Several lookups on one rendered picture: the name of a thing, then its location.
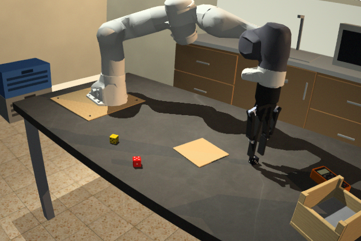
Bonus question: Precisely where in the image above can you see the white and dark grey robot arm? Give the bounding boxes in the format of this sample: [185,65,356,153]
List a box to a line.
[86,0,292,106]

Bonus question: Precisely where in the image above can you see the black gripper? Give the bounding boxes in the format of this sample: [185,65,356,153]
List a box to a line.
[246,83,281,158]

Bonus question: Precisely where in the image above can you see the red die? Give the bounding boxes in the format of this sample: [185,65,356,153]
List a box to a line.
[133,156,141,167]

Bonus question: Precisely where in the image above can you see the orange digital multimeter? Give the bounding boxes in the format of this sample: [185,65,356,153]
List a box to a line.
[310,166,351,192]

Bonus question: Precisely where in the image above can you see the black die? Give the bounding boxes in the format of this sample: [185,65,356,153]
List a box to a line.
[249,155,259,165]

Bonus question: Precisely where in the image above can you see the tan flat mat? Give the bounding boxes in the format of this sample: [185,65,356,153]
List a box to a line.
[173,138,229,168]

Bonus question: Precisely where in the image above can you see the wooden crate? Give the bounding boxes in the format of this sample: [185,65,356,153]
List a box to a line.
[293,177,361,241]

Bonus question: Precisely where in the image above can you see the yellow die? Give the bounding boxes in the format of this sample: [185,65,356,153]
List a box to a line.
[109,134,118,144]

